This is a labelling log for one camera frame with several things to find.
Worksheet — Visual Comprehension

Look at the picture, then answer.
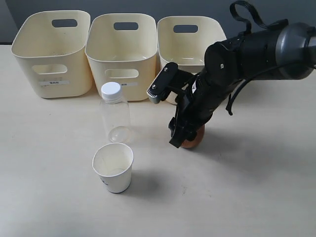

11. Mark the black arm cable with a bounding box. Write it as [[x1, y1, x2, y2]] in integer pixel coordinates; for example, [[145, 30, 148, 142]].
[[226, 0, 316, 116]]

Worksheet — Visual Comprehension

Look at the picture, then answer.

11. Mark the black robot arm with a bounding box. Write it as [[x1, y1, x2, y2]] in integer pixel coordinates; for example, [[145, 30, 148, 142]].
[[169, 23, 316, 147]]

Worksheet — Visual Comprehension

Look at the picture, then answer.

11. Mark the brown wooden cup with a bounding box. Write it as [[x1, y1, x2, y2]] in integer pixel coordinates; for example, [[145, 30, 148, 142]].
[[181, 125, 205, 149]]

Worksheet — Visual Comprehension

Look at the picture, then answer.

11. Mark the cream storage bin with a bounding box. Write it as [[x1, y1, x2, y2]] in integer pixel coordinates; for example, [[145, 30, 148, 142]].
[[157, 15, 227, 105], [11, 10, 93, 98], [85, 13, 158, 101]]

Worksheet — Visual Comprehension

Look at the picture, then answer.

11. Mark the white paper cup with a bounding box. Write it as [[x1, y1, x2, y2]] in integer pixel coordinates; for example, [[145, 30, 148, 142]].
[[92, 143, 134, 194]]

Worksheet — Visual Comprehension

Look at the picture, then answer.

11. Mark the cream middle storage bin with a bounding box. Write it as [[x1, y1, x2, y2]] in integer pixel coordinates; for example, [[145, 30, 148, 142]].
[[85, 13, 158, 101]]

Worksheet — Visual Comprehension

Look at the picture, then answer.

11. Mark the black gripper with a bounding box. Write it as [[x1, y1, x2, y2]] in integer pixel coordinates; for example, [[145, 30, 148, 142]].
[[169, 71, 237, 148]]

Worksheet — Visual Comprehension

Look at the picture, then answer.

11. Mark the clear plastic bottle white cap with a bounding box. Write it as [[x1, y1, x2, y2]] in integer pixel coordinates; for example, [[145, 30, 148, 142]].
[[100, 82, 131, 143]]

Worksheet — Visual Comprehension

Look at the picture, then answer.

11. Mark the cream right storage bin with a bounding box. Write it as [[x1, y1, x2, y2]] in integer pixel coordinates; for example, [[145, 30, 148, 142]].
[[157, 15, 227, 105]]

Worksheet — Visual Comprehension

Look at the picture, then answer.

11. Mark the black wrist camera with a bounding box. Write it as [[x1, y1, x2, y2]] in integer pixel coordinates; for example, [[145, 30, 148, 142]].
[[147, 62, 178, 104]]

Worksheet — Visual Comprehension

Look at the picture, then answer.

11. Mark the cream left storage bin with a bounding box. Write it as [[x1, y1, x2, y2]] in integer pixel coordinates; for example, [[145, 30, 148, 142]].
[[11, 10, 93, 98]]

